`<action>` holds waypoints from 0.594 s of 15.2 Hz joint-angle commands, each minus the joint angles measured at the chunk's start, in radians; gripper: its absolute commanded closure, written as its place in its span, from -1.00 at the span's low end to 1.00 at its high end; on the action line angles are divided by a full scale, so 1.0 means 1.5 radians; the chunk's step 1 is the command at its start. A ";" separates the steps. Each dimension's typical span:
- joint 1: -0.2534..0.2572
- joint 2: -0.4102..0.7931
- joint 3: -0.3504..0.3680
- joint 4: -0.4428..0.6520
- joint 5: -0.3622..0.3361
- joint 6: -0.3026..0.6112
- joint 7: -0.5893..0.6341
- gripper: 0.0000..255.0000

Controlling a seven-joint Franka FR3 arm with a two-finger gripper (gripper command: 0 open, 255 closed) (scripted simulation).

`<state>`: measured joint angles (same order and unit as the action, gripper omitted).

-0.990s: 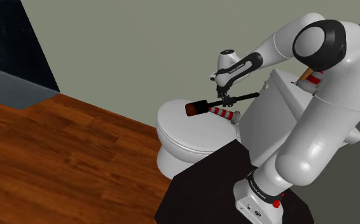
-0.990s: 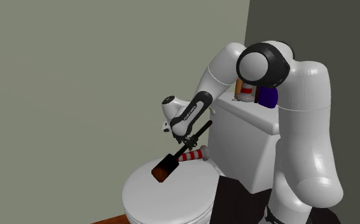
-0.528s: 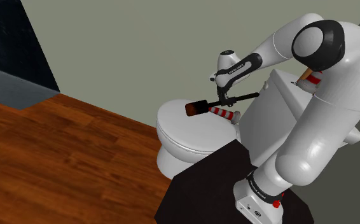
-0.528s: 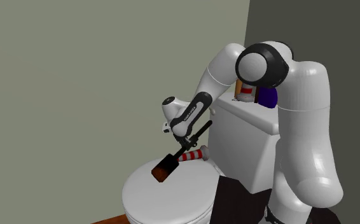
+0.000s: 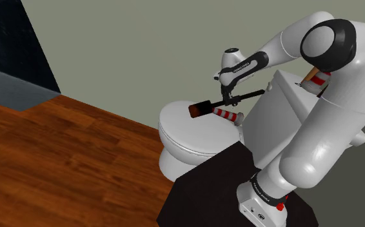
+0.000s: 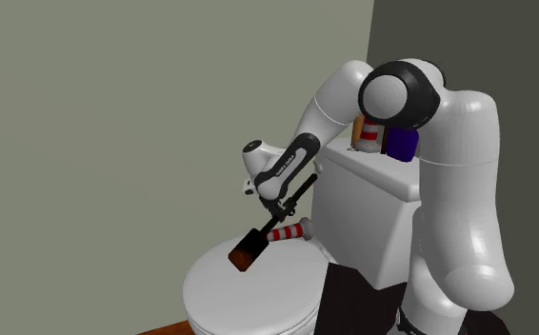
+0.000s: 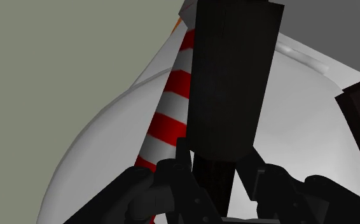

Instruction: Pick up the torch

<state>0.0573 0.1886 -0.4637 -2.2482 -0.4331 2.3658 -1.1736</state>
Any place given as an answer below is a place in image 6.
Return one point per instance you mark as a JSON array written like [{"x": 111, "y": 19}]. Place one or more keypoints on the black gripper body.
[{"x": 275, "y": 208}]

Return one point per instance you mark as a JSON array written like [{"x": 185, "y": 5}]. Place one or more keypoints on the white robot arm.
[{"x": 455, "y": 195}]

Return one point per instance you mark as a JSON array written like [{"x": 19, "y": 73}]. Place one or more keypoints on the orange brown upright block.
[{"x": 357, "y": 132}]

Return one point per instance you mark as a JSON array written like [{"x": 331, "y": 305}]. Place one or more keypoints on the dark blue box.
[{"x": 402, "y": 144}]

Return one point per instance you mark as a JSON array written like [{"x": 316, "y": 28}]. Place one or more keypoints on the dark robot stand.
[{"x": 348, "y": 301}]

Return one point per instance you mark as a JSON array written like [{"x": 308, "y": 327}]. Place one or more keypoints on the black brush with brown bristles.
[{"x": 250, "y": 248}]

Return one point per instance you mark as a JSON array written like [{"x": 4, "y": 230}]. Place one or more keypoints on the white toilet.
[{"x": 251, "y": 297}]

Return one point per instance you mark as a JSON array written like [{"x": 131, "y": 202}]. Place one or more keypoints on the red white striped cone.
[
  {"x": 288, "y": 231},
  {"x": 369, "y": 134}
]

